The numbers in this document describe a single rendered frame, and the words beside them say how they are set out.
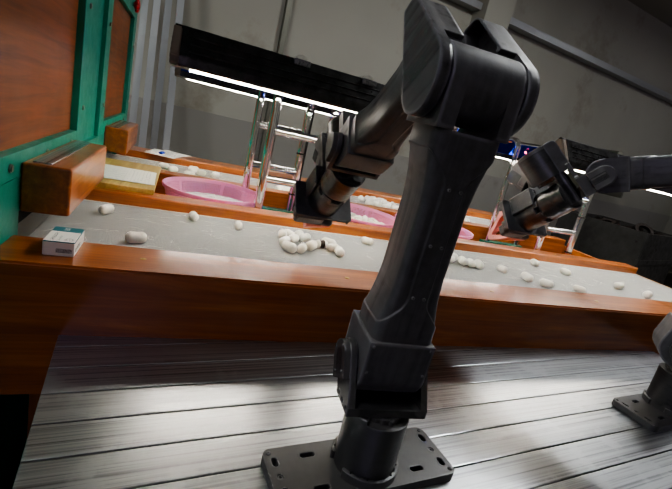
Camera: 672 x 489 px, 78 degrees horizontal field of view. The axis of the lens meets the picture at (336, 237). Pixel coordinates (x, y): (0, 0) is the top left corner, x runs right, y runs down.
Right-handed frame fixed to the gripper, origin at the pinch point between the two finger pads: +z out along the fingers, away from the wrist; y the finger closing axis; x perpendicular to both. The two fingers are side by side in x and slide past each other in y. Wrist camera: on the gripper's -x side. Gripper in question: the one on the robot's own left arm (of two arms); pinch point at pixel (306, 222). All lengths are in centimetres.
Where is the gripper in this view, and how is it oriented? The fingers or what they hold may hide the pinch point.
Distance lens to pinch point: 80.1
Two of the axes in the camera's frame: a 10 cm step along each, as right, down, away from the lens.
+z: -4.0, 3.8, 8.4
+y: -9.2, -1.2, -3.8
